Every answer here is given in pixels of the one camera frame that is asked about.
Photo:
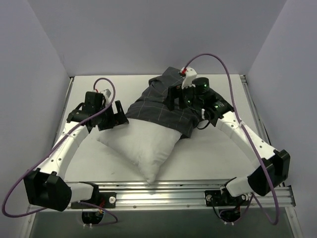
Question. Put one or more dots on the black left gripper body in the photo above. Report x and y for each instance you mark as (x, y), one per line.
(110, 119)

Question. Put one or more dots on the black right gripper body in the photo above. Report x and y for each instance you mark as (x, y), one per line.
(177, 95)

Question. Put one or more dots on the dark grey checked pillowcase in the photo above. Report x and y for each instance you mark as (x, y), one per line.
(150, 107)

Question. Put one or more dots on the white pillow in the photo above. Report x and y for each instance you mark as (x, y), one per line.
(145, 144)

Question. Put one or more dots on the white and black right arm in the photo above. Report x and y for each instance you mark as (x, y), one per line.
(271, 166)

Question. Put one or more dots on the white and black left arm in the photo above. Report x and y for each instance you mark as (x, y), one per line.
(45, 185)

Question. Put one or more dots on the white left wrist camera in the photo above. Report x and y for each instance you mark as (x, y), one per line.
(105, 92)

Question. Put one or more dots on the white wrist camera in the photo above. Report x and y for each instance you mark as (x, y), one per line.
(105, 92)
(188, 74)

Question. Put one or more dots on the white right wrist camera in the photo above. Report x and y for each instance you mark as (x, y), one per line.
(188, 74)

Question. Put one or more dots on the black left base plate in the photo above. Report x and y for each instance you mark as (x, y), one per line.
(102, 199)

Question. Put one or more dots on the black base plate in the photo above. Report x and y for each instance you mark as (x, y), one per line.
(219, 198)
(102, 199)

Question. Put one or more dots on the aluminium front frame rail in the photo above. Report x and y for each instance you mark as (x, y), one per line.
(162, 195)

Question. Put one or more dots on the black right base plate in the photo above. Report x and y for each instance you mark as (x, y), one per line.
(219, 198)

